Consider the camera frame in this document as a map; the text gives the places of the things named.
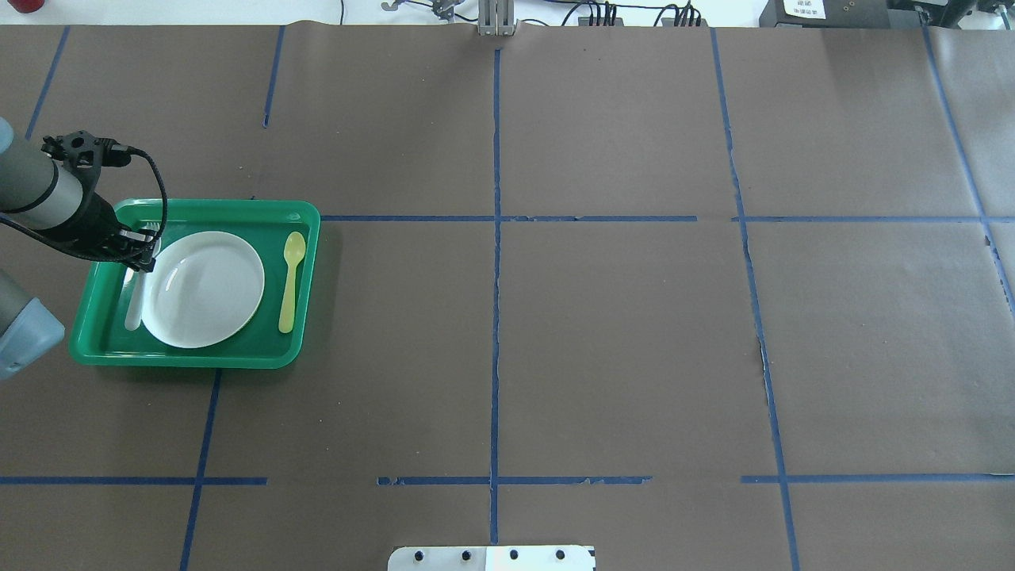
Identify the green plastic tray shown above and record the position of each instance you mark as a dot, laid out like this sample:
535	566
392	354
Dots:
99	338

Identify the clear plastic fork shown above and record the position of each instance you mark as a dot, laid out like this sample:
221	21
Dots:
133	317

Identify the yellow plastic spoon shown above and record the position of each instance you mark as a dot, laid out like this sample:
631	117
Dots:
294	252

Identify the red object at corner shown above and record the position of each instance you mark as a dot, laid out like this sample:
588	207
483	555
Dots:
26	6

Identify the grey metal bracket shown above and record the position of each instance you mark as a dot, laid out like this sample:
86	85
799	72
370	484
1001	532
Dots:
496	18

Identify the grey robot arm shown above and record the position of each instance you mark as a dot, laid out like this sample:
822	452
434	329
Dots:
49	193

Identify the white round plate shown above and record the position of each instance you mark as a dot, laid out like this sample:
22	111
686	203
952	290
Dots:
204	288

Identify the black box with label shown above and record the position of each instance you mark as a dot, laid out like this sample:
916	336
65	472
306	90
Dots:
825	14

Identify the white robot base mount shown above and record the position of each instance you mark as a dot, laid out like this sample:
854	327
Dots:
513	557

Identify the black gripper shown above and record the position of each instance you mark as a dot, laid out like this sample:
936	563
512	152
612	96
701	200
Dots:
93	223

